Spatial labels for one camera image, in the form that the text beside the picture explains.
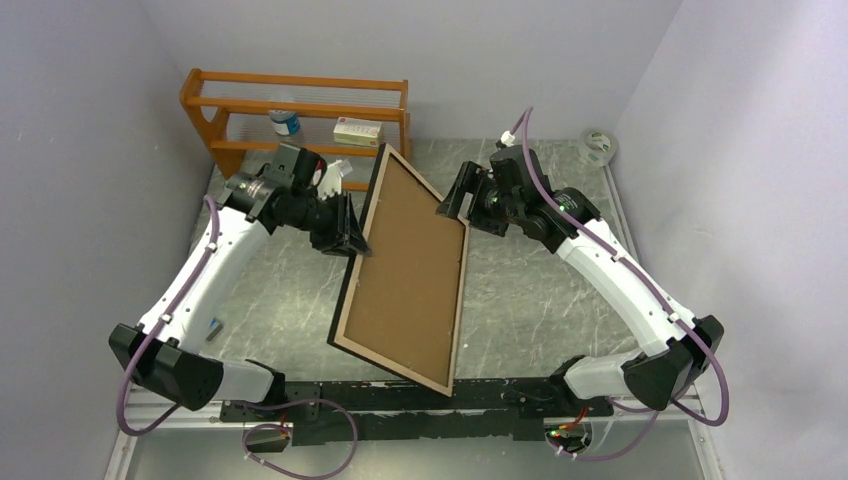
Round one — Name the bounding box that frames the brown backing board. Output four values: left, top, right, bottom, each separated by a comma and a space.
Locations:
334, 155, 465, 389

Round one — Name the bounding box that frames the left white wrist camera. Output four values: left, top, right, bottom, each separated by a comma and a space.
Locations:
311, 159, 353, 200

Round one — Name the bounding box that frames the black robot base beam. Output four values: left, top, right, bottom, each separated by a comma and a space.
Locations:
219, 377, 613, 446

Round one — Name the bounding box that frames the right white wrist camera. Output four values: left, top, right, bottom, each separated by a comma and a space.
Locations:
498, 130, 516, 149

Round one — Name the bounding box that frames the clear tape roll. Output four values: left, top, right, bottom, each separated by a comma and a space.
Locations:
577, 128, 619, 168

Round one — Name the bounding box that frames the blue white small jar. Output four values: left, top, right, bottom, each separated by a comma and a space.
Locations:
268, 109, 301, 136

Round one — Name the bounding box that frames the picture frame black and wood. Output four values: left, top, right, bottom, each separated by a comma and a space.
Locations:
326, 142, 472, 399

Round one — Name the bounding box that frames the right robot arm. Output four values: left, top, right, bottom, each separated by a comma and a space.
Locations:
436, 145, 724, 415

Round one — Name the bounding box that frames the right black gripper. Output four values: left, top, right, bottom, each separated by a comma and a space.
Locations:
436, 160, 523, 237

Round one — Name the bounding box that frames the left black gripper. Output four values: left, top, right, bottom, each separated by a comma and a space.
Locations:
285, 188, 371, 259

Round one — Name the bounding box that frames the blue grey eraser block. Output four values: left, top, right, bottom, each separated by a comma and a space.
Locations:
205, 318, 223, 342

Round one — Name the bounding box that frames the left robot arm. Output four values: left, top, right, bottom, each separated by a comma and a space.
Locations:
108, 144, 371, 420

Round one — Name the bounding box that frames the white cream small box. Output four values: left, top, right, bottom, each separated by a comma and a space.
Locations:
333, 117, 383, 148

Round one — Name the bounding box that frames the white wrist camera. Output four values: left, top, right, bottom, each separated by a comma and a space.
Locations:
498, 130, 516, 149
311, 159, 353, 200

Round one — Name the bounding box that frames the orange wooden shelf rack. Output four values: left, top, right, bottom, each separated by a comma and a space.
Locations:
179, 68, 411, 178

